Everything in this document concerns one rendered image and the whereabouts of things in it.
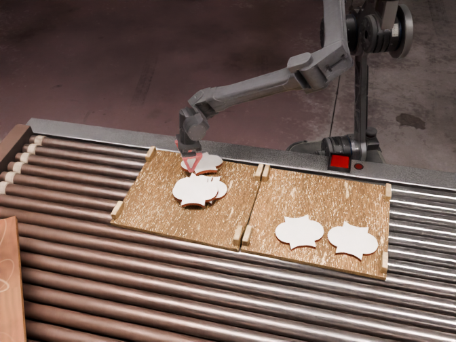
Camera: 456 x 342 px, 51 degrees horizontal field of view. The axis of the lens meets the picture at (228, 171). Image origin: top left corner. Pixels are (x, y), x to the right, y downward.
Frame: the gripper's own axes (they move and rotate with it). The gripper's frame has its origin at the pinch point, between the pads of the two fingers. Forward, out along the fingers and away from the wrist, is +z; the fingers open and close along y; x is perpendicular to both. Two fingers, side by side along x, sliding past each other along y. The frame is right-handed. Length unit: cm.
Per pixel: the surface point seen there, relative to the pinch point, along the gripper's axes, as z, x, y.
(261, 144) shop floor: 68, 77, -117
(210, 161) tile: -0.2, 7.5, 0.2
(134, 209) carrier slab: 7.4, -20.1, 10.6
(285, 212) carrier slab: 4.2, 24.0, 27.7
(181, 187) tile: 1.6, -4.9, 10.6
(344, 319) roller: 12, 26, 64
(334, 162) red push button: -1.1, 48.3, 12.6
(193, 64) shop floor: 52, 58, -223
